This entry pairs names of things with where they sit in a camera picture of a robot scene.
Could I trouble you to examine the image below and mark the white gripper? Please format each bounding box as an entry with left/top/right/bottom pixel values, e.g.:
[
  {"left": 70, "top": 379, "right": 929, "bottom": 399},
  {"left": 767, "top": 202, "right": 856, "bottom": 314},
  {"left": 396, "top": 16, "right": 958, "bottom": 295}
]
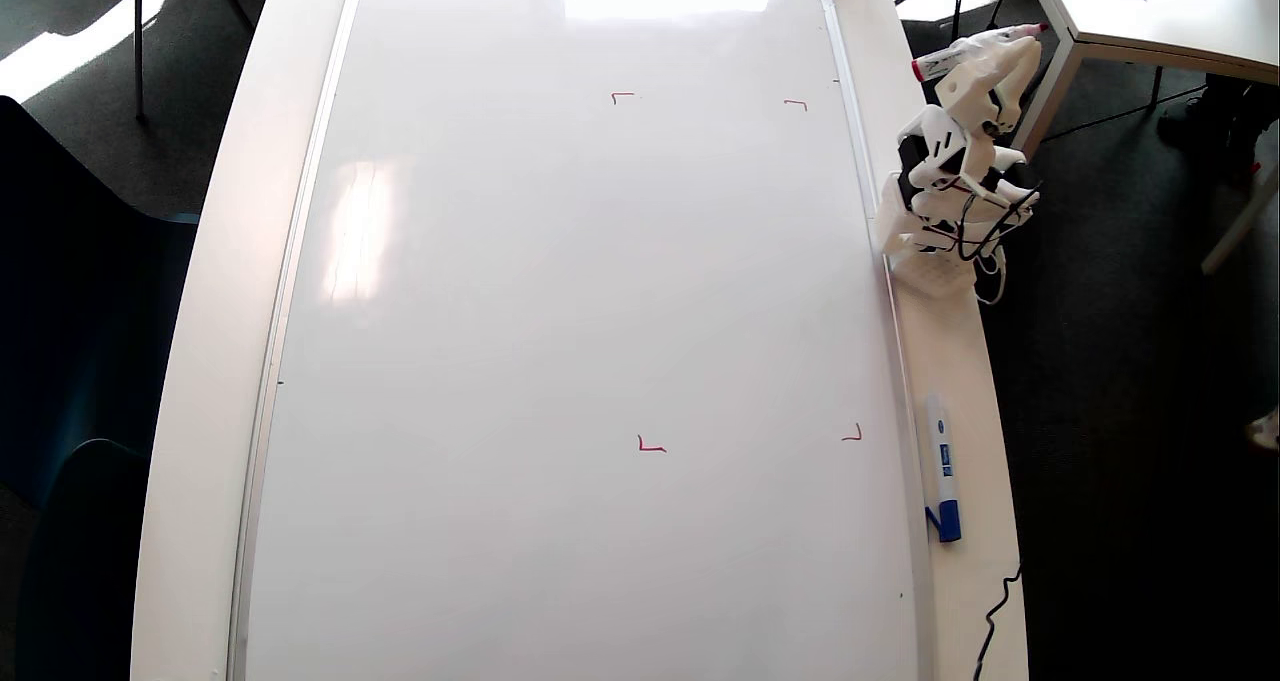
[{"left": 935, "top": 32, "right": 1044, "bottom": 135}]

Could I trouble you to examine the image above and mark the red whiteboard marker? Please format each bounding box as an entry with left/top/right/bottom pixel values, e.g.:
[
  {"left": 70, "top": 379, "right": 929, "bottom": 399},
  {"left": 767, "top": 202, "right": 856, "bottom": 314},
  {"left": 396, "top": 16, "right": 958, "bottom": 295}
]
[{"left": 911, "top": 21, "right": 1051, "bottom": 84}]

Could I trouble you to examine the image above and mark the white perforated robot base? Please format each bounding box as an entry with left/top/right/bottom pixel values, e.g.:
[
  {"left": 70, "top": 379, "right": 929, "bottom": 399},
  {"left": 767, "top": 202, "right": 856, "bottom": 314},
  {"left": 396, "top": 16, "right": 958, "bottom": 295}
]
[{"left": 878, "top": 176, "right": 986, "bottom": 297}]

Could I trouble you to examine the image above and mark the blue whiteboard marker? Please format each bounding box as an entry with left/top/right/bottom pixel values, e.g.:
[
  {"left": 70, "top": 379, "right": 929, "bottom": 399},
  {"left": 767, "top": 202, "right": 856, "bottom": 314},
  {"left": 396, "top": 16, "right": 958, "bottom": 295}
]
[{"left": 922, "top": 393, "right": 964, "bottom": 545}]

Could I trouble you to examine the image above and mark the white side table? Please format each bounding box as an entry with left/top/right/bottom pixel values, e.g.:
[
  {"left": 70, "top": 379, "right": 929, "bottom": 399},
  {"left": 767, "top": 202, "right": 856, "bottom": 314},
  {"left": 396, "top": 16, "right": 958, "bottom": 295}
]
[{"left": 1015, "top": 0, "right": 1280, "bottom": 274}]

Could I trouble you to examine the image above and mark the dark trouser leg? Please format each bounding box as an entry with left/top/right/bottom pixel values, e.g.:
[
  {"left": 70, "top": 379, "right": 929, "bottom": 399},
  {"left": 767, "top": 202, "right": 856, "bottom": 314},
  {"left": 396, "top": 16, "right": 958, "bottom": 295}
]
[
  {"left": 1158, "top": 74, "right": 1233, "bottom": 150},
  {"left": 1230, "top": 83, "right": 1280, "bottom": 180}
]

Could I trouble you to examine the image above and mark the dark blue chair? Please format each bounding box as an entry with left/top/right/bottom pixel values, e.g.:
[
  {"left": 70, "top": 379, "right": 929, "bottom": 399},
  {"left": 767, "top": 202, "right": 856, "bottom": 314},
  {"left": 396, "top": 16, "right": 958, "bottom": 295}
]
[
  {"left": 15, "top": 439, "right": 151, "bottom": 681},
  {"left": 0, "top": 96, "right": 201, "bottom": 507}
]

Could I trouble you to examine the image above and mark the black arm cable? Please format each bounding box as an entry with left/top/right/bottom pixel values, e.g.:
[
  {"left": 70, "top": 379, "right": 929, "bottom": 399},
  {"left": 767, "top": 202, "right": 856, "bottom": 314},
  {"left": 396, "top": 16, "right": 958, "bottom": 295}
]
[{"left": 955, "top": 183, "right": 1043, "bottom": 262}]

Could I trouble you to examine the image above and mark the white base cable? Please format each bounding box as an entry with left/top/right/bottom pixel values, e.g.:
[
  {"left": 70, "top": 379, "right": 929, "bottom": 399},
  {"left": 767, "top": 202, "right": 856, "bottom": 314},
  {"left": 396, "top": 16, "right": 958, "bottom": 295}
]
[{"left": 975, "top": 244, "right": 1008, "bottom": 307}]

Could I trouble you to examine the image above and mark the white whiteboard with metal frame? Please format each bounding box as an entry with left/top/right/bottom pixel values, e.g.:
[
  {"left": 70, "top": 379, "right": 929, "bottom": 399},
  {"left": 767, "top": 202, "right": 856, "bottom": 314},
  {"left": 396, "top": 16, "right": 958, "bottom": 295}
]
[{"left": 228, "top": 0, "right": 936, "bottom": 681}]

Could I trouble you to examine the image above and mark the thin black cable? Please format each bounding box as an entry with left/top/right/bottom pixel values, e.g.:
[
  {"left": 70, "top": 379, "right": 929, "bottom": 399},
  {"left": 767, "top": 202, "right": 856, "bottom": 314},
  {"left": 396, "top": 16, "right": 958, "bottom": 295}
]
[{"left": 972, "top": 561, "right": 1023, "bottom": 681}]

